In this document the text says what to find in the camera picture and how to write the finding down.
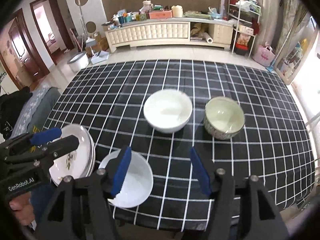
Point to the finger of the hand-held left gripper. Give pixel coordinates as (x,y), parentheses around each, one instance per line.
(47,135)
(65,145)

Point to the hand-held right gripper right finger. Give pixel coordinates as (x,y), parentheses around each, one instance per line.
(200,172)

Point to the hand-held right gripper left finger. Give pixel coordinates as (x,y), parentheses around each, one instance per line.
(121,172)

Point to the white bowl with blue pattern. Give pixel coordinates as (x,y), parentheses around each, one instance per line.
(137,180)

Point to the small plate with green sprig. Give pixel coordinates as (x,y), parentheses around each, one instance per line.
(75,166)

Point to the large plain white plate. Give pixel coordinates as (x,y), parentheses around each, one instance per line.
(94,155)

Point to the green patterned bowl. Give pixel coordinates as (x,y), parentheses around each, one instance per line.
(222,117)

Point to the plain white bowl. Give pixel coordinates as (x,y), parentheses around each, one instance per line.
(167,110)

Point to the person's left hand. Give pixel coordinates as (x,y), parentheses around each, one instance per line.
(23,210)

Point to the grey embroidered sofa cover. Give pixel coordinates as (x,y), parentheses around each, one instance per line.
(37,107)

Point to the black cloth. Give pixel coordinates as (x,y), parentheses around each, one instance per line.
(12,110)

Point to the white mop bucket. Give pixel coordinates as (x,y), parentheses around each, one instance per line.
(78,62)

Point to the black white checked tablecloth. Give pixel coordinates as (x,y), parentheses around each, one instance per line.
(125,92)

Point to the brown wooden door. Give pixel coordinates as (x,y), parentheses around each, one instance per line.
(22,52)

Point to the white open box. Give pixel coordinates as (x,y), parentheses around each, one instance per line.
(100,57)

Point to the brown cardboard box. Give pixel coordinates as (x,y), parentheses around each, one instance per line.
(100,42)

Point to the white mop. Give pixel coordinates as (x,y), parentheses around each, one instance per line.
(82,22)

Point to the pink bag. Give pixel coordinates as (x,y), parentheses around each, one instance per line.
(263,56)

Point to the white paper roll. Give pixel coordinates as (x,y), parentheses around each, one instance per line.
(209,38)

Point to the cream television cabinet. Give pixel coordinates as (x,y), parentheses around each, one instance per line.
(150,32)

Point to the white framed glass door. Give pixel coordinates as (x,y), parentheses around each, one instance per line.
(305,67)

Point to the white cup with straw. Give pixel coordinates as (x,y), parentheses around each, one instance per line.
(147,7)

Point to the pink box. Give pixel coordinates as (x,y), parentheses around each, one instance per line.
(160,14)

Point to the cream jar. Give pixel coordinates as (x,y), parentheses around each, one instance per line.
(177,11)

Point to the standing air conditioner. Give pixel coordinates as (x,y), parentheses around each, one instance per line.
(268,12)

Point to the beige patterned curtain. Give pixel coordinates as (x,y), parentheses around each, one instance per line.
(292,17)

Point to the brown door frame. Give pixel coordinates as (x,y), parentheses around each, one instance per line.
(60,27)

